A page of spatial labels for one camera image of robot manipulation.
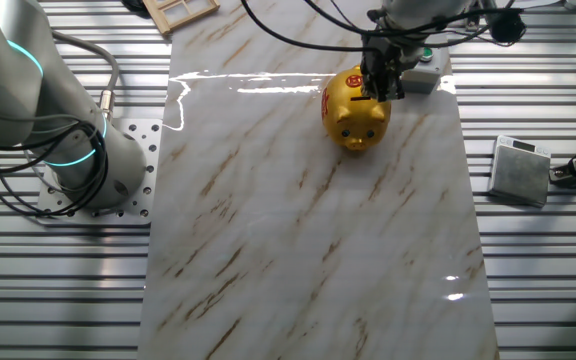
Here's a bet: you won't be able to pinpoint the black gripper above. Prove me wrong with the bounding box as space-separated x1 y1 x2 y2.
360 37 407 103

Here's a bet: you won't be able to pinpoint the golden piggy bank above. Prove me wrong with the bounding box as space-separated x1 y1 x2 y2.
320 63 393 153

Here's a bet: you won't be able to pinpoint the grey green push button box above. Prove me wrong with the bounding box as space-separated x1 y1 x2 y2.
400 42 443 95

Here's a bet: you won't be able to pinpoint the silver digital scale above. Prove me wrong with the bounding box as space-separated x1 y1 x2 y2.
486 134 553 209

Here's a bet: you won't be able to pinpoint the white marble pattern board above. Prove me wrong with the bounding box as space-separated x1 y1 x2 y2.
136 0 500 360

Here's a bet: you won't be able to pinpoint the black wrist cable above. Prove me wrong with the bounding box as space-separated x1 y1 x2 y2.
240 0 524 53

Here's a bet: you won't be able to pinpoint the wooden window frame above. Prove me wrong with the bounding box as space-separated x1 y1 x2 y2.
141 0 221 36

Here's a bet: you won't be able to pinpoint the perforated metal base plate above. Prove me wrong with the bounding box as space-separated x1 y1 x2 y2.
36 118 163 226

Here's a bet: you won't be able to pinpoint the grey cable with metal connector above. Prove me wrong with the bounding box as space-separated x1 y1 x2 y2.
50 29 121 124

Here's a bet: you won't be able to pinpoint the black base cable bundle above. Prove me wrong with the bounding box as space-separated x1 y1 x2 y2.
0 119 110 221

